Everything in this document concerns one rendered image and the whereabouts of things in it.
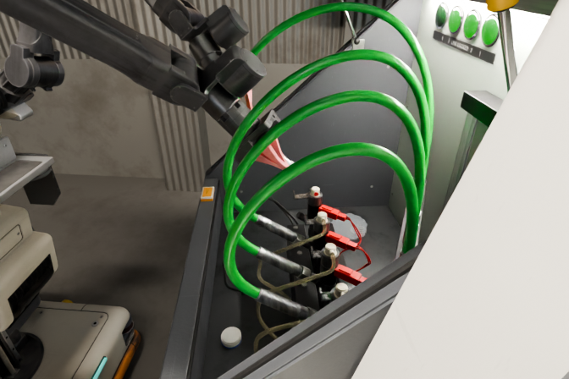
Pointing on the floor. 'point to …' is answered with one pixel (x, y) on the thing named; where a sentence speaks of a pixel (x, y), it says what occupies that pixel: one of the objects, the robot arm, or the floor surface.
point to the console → (496, 246)
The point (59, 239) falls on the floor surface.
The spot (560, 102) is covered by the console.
